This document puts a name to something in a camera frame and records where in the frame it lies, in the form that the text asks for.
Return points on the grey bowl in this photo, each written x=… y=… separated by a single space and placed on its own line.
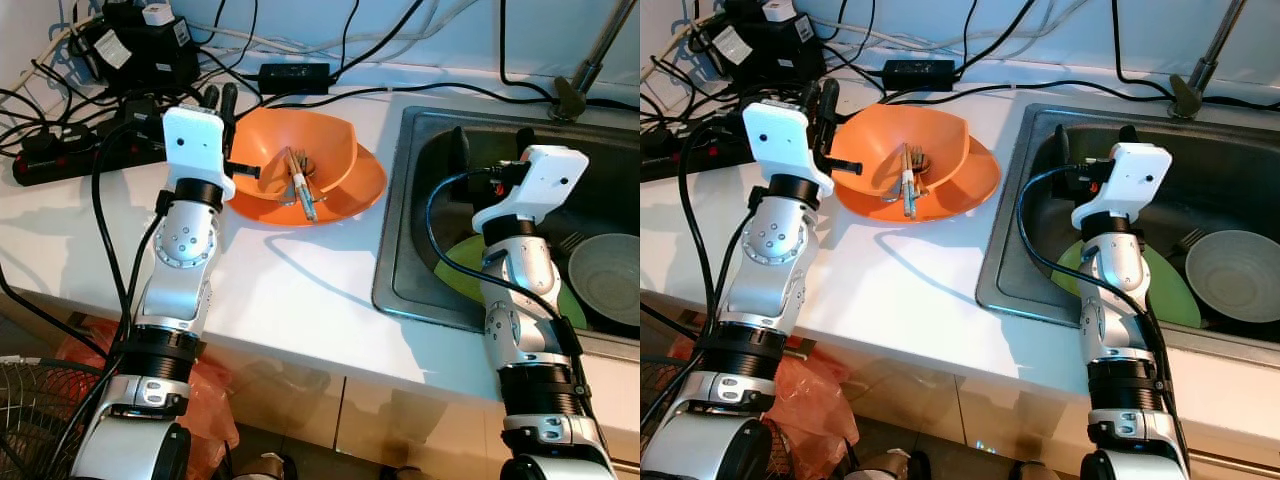
x=610 y=275
x=1235 y=275

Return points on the metal faucet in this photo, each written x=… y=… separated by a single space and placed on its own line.
x=1215 y=45
x=605 y=45

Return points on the small black power brick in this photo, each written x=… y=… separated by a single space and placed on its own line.
x=918 y=72
x=295 y=75

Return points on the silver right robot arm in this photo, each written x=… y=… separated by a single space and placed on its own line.
x=1120 y=270
x=520 y=270

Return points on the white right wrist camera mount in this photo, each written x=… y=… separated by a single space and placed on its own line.
x=545 y=175
x=1135 y=170

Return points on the white plug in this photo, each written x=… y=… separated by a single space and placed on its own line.
x=158 y=14
x=777 y=12

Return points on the large black power adapter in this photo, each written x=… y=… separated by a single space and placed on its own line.
x=760 y=50
x=150 y=55

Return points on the green plate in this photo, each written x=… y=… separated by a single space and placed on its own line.
x=458 y=262
x=1070 y=265

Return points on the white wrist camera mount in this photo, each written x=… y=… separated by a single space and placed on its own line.
x=195 y=140
x=785 y=140
x=545 y=175
x=1135 y=170

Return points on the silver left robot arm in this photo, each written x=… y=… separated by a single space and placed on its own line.
x=770 y=250
x=185 y=245

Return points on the stainless steel sink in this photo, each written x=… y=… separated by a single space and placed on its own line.
x=1010 y=220
x=405 y=220

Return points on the orange plate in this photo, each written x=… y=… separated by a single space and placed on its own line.
x=980 y=180
x=365 y=185

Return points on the orange bowl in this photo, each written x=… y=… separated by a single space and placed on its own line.
x=320 y=135
x=930 y=130

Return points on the black power strip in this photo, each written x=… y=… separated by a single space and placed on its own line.
x=60 y=165
x=690 y=160

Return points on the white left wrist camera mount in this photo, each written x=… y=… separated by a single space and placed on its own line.
x=195 y=140
x=785 y=140

